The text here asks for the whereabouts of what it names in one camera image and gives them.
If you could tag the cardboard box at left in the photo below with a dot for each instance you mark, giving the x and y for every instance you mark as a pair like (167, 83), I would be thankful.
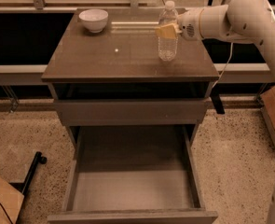
(10, 203)

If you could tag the white ceramic bowl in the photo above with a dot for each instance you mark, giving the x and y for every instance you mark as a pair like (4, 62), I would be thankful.
(94, 20)

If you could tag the grey drawer cabinet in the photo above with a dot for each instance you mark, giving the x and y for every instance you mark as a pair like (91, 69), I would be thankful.
(121, 63)

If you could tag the closed grey top drawer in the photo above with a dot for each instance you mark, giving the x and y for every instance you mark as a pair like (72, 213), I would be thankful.
(130, 112)

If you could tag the open grey middle drawer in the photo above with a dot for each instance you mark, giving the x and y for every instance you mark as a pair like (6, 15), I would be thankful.
(133, 175)

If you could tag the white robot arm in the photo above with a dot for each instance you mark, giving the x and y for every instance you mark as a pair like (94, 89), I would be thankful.
(239, 21)

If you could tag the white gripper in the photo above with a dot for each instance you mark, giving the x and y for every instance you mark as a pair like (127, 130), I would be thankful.
(189, 25)

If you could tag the metal railing beam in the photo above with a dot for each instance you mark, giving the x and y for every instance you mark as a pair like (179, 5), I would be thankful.
(235, 73)

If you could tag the clear plastic water bottle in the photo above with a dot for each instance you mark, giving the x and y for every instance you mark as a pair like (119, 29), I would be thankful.
(167, 47)

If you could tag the black wheeled stand leg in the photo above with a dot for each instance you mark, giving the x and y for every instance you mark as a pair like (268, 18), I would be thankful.
(23, 187)

